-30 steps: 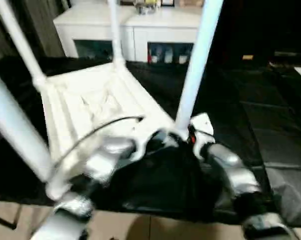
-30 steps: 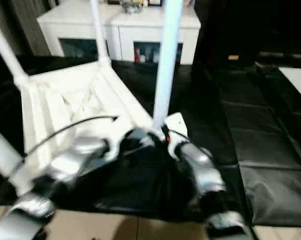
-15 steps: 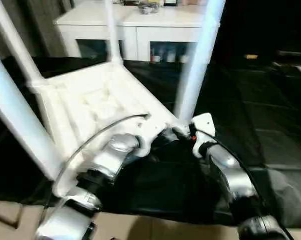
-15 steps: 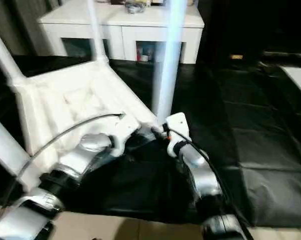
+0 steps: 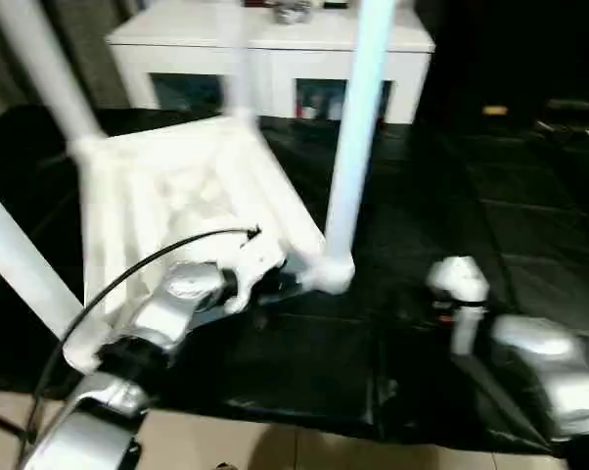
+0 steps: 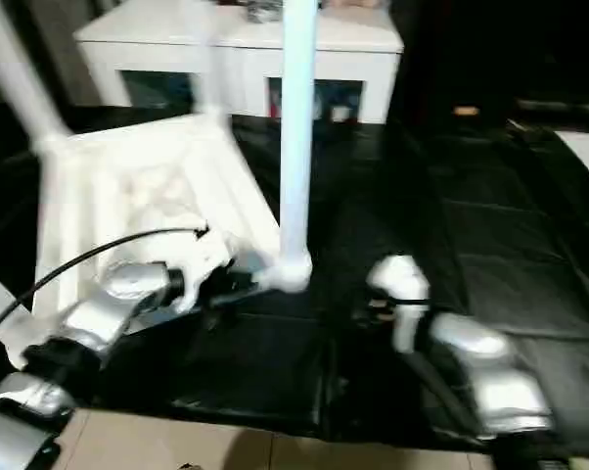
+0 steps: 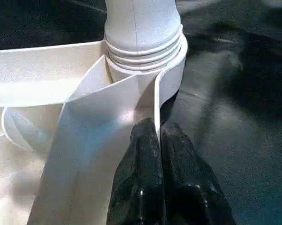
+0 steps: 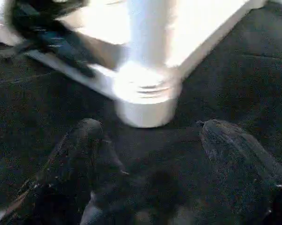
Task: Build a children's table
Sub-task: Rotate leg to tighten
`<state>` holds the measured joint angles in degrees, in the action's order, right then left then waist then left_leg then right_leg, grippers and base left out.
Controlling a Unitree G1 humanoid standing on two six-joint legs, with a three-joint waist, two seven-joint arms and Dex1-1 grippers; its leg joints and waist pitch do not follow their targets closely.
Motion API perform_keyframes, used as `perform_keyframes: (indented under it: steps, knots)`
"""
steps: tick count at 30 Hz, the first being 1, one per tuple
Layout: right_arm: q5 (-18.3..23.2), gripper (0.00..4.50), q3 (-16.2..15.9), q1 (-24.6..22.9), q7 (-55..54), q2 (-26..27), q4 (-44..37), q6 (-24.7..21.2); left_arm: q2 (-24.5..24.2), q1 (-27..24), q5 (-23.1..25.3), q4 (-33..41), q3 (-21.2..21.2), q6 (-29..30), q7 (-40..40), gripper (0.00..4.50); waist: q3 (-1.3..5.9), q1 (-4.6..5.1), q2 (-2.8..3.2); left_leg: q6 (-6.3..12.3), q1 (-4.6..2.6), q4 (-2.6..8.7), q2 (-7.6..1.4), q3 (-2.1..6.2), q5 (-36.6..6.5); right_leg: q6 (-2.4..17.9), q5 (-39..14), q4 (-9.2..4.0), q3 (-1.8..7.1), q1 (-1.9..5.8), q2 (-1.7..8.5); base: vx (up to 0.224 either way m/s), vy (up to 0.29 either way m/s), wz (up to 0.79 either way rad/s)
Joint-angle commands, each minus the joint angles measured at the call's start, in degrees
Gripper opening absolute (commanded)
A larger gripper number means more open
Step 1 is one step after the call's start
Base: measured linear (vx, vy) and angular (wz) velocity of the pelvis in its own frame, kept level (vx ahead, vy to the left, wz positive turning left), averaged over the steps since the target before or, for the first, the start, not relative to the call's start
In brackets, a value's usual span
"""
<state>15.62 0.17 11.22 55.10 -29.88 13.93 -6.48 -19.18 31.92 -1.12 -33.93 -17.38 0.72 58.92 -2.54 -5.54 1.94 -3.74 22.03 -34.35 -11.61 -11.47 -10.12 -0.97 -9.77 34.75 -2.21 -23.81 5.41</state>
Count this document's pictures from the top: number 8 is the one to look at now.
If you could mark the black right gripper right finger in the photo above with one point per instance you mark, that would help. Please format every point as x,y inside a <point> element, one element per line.
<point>248,178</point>

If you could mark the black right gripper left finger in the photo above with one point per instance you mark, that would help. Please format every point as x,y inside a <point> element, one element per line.
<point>68,173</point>

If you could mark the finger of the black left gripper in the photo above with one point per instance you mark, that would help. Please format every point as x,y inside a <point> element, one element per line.
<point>68,54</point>

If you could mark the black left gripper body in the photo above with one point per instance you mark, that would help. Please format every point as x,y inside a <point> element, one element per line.
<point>31,18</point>

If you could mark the white plastic table leg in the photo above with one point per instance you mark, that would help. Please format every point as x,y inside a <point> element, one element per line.
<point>152,47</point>

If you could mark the white plastic table top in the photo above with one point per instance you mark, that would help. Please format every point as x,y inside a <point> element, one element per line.
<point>202,23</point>

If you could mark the black mat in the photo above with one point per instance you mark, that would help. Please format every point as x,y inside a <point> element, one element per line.
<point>225,82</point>

